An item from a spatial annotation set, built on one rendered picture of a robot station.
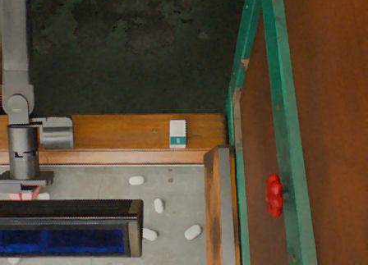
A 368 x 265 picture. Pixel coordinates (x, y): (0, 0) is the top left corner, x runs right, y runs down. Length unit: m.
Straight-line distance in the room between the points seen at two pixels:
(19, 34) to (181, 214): 0.48
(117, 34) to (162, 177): 1.23
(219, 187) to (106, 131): 0.31
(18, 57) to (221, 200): 0.46
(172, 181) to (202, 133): 0.13
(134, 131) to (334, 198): 0.69
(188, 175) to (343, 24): 0.69
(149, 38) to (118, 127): 1.12
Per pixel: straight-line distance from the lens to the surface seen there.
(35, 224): 0.61
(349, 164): 0.34
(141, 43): 2.08
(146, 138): 1.00
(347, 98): 0.34
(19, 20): 0.88
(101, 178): 1.00
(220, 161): 0.87
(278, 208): 0.45
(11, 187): 0.94
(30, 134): 0.92
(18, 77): 0.88
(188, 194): 0.98
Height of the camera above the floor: 1.68
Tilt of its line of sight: 65 degrees down
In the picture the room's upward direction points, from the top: 2 degrees counter-clockwise
